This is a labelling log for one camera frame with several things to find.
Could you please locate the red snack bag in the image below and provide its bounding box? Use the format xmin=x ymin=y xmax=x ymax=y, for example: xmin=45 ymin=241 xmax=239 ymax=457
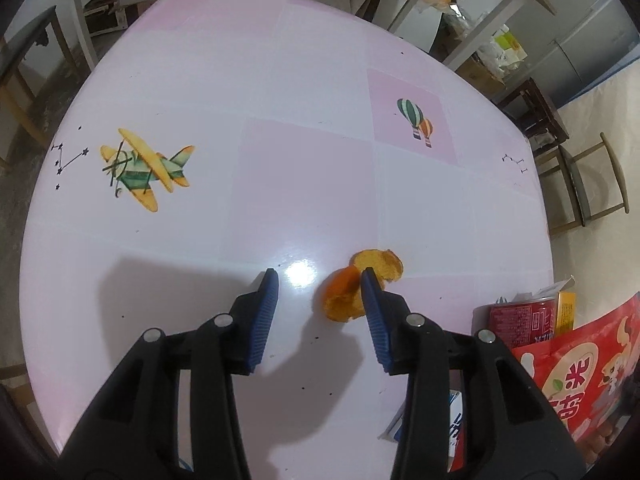
xmin=512 ymin=295 xmax=639 ymax=465

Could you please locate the dark wooden stool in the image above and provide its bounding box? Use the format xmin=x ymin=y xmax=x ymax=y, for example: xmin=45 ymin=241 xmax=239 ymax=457
xmin=497 ymin=78 xmax=570 ymax=156

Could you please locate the cardboard box with clutter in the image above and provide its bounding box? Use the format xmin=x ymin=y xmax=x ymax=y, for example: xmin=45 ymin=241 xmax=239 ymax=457
xmin=454 ymin=24 xmax=527 ymax=99

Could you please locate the white side table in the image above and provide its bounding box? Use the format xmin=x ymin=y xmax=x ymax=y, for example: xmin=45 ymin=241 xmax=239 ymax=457
xmin=67 ymin=0 xmax=559 ymax=73

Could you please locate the wooden chair on right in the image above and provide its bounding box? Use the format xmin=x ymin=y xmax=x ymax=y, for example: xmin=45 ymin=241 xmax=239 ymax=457
xmin=534 ymin=131 xmax=630 ymax=238

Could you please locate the small microwave oven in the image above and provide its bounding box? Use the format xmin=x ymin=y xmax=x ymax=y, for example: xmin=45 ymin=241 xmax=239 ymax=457
xmin=84 ymin=0 xmax=128 ymax=38

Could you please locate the red drink can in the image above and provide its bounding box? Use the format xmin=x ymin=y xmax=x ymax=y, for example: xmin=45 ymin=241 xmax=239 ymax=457
xmin=488 ymin=297 xmax=556 ymax=349

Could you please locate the white mattress panel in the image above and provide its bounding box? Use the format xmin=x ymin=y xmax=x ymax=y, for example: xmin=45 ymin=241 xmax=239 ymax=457
xmin=546 ymin=56 xmax=640 ymax=331

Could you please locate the blue carton box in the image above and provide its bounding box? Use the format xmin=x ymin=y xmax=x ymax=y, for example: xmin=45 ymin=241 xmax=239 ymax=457
xmin=380 ymin=390 xmax=463 ymax=467

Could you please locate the yellow box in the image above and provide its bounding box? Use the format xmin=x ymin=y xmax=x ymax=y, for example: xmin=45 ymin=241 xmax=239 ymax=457
xmin=554 ymin=290 xmax=576 ymax=336

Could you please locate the silver refrigerator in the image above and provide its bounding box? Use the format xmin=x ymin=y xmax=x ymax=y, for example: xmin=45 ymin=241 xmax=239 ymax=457
xmin=506 ymin=0 xmax=639 ymax=106

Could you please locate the orange peel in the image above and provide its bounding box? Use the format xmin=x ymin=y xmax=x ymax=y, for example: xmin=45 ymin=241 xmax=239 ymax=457
xmin=321 ymin=249 xmax=404 ymax=323

